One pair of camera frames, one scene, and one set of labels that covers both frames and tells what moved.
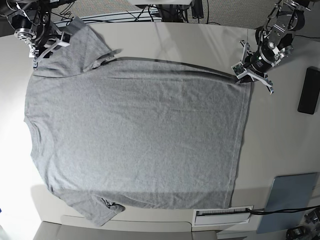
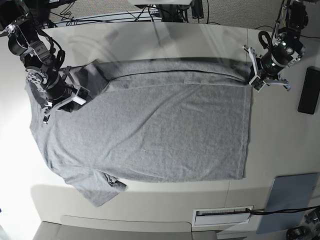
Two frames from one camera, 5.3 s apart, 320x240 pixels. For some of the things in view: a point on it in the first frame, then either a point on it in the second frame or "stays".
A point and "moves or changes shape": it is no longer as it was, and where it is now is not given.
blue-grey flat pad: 287,192 stays
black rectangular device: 310,91 stays
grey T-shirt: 136,133 moves or changes shape
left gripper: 46,36 -> 57,91
